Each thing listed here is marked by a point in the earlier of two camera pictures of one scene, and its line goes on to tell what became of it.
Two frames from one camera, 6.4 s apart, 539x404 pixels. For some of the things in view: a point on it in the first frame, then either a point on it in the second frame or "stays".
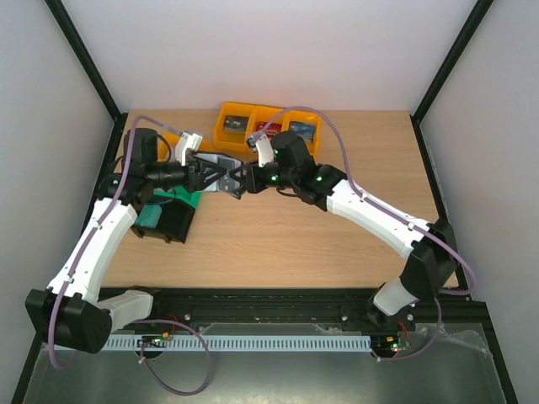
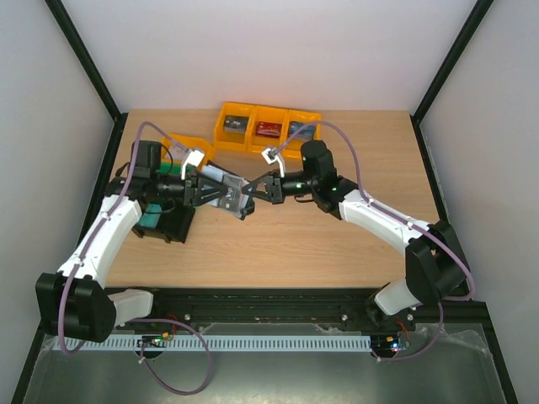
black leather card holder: x=228 y=183 → x=236 y=199
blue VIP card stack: x=306 y=130 stays
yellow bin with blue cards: x=306 y=124 stays
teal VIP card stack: x=149 y=215 stays
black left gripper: x=194 y=174 → x=194 y=198
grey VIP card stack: x=236 y=124 stays
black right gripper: x=251 y=179 → x=274 y=188
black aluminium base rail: x=454 y=309 stays
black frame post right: x=445 y=69 stays
